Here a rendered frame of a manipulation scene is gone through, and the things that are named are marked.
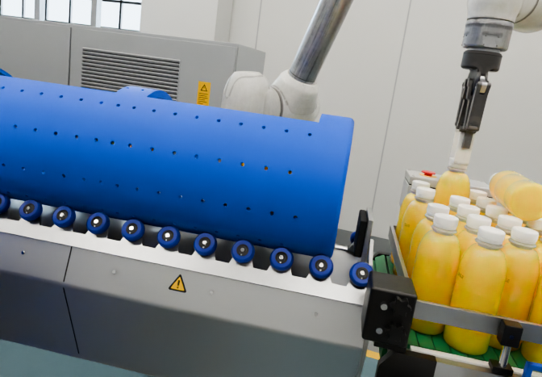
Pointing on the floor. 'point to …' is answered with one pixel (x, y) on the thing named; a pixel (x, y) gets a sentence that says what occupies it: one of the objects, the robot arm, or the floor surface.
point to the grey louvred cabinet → (122, 59)
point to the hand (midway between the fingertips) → (461, 147)
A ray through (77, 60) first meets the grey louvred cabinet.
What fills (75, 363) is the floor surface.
